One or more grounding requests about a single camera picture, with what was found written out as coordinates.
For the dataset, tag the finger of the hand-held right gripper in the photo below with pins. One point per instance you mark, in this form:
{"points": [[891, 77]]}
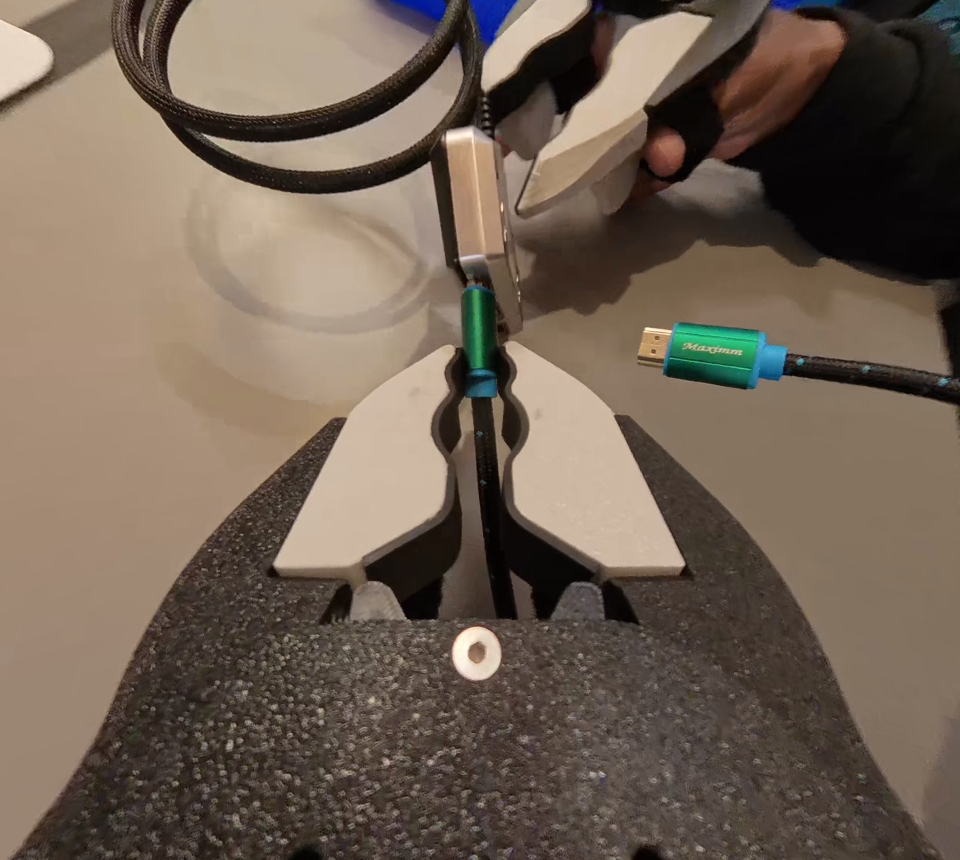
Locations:
{"points": [[622, 95], [544, 28]]}

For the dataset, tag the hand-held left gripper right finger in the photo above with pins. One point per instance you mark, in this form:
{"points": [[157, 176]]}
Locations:
{"points": [[592, 493]]}

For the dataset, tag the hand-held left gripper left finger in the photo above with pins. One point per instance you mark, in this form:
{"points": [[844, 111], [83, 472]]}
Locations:
{"points": [[375, 493]]}

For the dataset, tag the grey multi-port switch box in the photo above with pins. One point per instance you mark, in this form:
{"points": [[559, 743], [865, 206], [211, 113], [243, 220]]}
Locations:
{"points": [[472, 200]]}

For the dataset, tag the person's right forearm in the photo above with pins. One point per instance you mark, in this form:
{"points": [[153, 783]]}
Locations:
{"points": [[885, 163]]}

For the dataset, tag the person's right hand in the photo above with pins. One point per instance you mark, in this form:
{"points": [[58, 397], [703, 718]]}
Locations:
{"points": [[780, 73]]}

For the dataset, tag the white monitor stand base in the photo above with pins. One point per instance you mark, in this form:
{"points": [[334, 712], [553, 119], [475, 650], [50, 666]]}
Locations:
{"points": [[19, 58]]}

